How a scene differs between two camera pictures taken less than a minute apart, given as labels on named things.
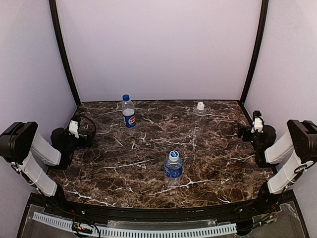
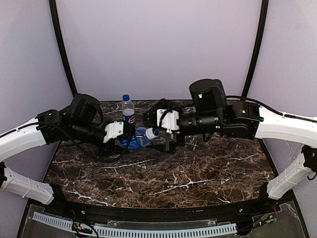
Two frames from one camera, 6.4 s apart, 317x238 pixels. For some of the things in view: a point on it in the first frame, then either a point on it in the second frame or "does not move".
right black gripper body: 248,132 to 169,141
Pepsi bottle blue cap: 126,98 does not move
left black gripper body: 80,136 to 115,143
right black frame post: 260,35 does not move
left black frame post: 52,10 does not move
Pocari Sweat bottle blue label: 173,170 to 140,139
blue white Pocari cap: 174,155 to 151,133
